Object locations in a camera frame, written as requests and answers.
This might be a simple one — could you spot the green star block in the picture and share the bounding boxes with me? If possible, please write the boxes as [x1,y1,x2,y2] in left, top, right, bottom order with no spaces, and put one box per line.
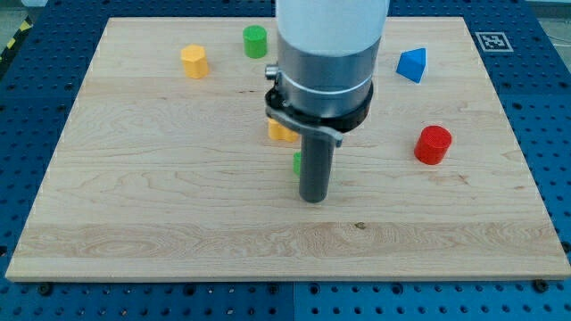
[293,152,302,176]

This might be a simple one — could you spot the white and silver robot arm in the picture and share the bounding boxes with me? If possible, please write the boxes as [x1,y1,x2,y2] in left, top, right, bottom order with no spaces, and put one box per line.
[266,0,390,118]

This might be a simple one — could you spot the yellow heart block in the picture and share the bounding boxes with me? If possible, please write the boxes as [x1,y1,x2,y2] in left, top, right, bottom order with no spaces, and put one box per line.
[268,118,299,143]

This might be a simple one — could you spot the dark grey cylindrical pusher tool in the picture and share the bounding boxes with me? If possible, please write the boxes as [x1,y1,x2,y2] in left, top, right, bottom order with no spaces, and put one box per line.
[299,136,335,203]

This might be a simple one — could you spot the light wooden board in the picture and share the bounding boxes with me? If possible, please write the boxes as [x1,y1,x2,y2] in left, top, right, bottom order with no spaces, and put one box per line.
[6,17,570,283]

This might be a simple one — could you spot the green cylinder block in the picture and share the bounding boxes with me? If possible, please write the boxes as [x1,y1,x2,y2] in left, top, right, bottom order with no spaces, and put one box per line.
[243,25,268,59]

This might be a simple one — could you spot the yellow hexagon block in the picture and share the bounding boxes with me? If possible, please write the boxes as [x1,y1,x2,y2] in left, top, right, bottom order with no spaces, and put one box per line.
[180,45,210,79]

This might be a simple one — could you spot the red cylinder block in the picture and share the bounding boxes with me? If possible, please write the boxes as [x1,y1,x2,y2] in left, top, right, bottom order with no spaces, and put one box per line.
[414,125,452,165]

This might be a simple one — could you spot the blue triangular prism block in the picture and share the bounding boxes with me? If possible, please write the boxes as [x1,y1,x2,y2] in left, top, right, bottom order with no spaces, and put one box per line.
[396,47,426,84]

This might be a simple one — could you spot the black and white fiducial tag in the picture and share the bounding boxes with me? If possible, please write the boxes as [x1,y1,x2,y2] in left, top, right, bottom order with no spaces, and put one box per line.
[476,31,513,53]

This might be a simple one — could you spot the black clamp ring with lever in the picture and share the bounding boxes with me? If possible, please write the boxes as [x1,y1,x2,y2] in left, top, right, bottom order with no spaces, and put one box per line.
[264,80,375,149]

